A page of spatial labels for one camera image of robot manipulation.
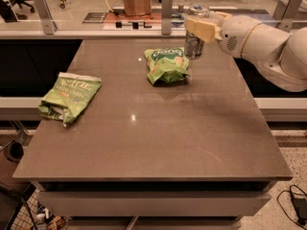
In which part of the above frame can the green snack bag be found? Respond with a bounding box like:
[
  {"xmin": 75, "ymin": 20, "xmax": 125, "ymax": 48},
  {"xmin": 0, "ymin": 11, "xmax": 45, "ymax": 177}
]
[{"xmin": 144, "ymin": 47, "xmax": 189, "ymax": 84}]

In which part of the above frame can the black power adapter with cable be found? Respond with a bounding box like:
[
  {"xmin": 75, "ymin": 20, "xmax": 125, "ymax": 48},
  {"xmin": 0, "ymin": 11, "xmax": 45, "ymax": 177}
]
[{"xmin": 276, "ymin": 184, "xmax": 307, "ymax": 230}]

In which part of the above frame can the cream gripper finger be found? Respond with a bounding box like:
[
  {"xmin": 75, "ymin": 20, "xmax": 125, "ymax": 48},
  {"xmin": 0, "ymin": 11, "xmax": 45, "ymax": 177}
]
[
  {"xmin": 184, "ymin": 17, "xmax": 220, "ymax": 43},
  {"xmin": 209, "ymin": 11, "xmax": 231, "ymax": 25}
]

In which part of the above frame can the green jalapeno chip bag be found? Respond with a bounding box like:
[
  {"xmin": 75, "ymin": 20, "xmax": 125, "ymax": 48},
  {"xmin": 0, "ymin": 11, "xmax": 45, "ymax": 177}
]
[{"xmin": 38, "ymin": 72, "xmax": 102, "ymax": 127}]

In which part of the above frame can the middle metal glass bracket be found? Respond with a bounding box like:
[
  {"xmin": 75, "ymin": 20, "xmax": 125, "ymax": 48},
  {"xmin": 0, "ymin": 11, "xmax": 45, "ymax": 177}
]
[{"xmin": 161, "ymin": 0, "xmax": 173, "ymax": 35}]

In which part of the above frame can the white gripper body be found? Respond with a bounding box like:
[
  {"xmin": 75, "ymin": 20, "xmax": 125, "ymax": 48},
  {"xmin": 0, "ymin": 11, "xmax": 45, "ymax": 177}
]
[{"xmin": 218, "ymin": 15, "xmax": 261, "ymax": 58}]

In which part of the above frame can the silver redbull can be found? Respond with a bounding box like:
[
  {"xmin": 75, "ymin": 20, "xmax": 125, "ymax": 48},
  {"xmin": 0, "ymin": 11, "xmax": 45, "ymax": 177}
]
[{"xmin": 184, "ymin": 4, "xmax": 210, "ymax": 59}]

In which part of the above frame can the left metal glass bracket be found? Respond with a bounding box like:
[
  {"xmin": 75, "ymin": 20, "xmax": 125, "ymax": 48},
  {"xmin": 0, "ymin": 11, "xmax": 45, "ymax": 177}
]
[{"xmin": 33, "ymin": 0, "xmax": 57, "ymax": 35}]

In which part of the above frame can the right metal glass bracket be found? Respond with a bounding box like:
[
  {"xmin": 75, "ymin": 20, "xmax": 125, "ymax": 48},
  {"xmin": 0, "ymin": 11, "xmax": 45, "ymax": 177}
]
[{"xmin": 273, "ymin": 0, "xmax": 303, "ymax": 33}]

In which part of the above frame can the metal glass bracket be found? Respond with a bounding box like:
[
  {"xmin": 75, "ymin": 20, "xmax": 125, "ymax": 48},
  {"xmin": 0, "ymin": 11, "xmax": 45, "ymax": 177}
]
[
  {"xmin": 273, "ymin": 0, "xmax": 303, "ymax": 33},
  {"xmin": 33, "ymin": 0, "xmax": 57, "ymax": 35},
  {"xmin": 161, "ymin": 0, "xmax": 173, "ymax": 35}
]

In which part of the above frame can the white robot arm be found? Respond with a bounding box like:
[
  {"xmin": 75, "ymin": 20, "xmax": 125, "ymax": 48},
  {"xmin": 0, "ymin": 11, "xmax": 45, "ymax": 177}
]
[{"xmin": 184, "ymin": 11, "xmax": 307, "ymax": 92}]

